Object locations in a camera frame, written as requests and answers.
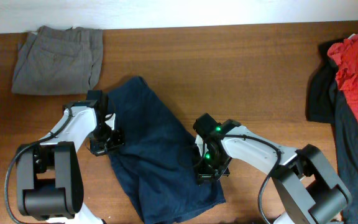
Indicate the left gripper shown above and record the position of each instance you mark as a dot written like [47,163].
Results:
[97,150]

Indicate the navy blue shorts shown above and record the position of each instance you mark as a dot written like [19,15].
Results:
[154,166]

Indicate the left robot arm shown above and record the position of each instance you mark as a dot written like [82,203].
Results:
[49,182]

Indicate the dark grey garment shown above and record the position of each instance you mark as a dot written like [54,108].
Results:
[346,141]

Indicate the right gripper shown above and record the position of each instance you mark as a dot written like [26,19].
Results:
[206,175]

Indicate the folded grey shorts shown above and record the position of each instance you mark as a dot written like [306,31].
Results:
[58,62]

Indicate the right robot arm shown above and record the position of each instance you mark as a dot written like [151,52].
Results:
[308,186]

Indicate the black garment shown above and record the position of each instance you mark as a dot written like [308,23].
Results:
[319,107]

